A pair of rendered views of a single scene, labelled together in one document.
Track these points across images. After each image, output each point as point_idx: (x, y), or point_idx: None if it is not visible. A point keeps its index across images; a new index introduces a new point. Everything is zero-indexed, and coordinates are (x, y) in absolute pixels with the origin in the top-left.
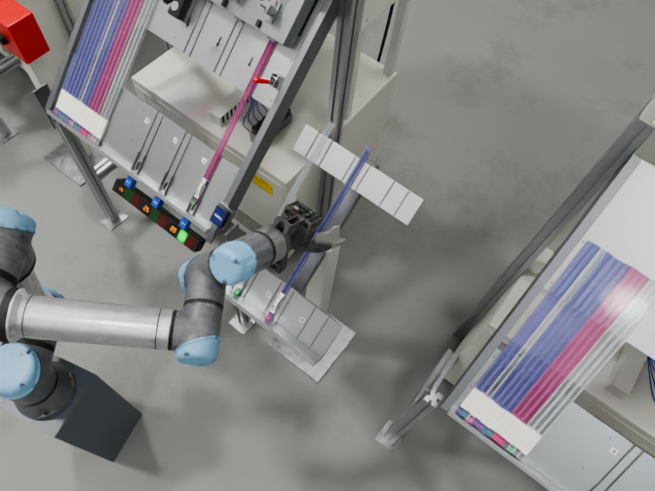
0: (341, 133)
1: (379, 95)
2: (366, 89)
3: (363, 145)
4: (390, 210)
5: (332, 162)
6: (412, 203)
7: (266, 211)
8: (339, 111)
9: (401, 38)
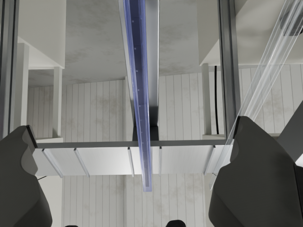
0: (219, 41)
1: (204, 52)
2: (215, 55)
3: (204, 0)
4: (55, 151)
5: (190, 157)
6: (43, 169)
7: None
8: (225, 77)
9: (203, 94)
